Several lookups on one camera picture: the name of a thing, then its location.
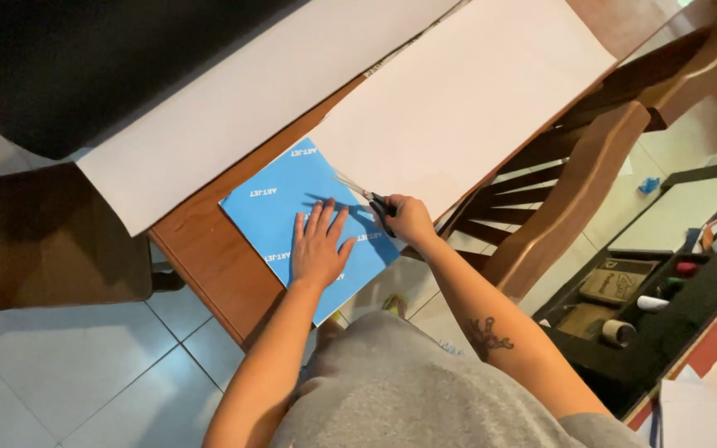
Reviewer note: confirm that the person's right hand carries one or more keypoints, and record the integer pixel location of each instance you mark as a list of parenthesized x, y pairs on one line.
[(413, 219)]

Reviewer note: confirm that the person's left hand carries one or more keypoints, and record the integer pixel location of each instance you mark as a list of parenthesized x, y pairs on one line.
[(316, 255)]

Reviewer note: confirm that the person's right fingers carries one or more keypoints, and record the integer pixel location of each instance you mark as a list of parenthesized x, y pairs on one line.
[(397, 211)]

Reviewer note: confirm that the blue printed paper sheet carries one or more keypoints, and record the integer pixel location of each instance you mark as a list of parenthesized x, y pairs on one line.
[(271, 211)]

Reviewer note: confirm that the green sandal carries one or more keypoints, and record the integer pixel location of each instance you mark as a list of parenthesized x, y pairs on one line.
[(396, 304)]

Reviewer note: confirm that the large white paper sheet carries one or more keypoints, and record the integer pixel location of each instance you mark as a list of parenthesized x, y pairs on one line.
[(464, 99), (234, 118)]

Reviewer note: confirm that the newspaper strip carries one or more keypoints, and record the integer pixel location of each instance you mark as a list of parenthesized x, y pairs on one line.
[(403, 48)]

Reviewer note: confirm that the person's grey shirt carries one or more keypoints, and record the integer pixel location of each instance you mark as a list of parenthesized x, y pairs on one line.
[(408, 392)]

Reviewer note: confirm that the wooden slatted chair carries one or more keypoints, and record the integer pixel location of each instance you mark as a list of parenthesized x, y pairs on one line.
[(576, 180)]

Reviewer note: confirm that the blue paper scrap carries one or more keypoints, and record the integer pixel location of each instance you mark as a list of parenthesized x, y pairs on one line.
[(649, 185)]

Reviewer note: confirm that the black organizer shelf with supplies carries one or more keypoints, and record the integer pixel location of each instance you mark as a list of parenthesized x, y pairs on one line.
[(651, 298)]

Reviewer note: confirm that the dark wooden chair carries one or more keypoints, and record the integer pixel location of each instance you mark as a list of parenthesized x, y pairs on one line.
[(60, 242)]

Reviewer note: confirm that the black sheet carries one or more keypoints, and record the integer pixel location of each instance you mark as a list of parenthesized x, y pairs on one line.
[(84, 62)]

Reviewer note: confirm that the pile of white papers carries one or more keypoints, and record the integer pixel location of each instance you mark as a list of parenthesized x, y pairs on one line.
[(707, 410)]

